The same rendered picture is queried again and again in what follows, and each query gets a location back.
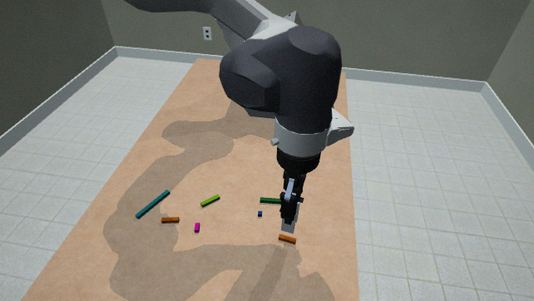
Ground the turquoise rod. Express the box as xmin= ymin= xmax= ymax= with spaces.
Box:
xmin=135 ymin=190 xmax=170 ymax=219

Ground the orange rod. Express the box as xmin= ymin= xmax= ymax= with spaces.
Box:
xmin=279 ymin=234 xmax=296 ymax=244
xmin=161 ymin=217 xmax=180 ymax=224

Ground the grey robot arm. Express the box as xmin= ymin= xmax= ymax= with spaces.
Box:
xmin=124 ymin=0 xmax=354 ymax=157

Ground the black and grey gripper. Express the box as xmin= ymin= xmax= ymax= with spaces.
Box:
xmin=277 ymin=146 xmax=321 ymax=234

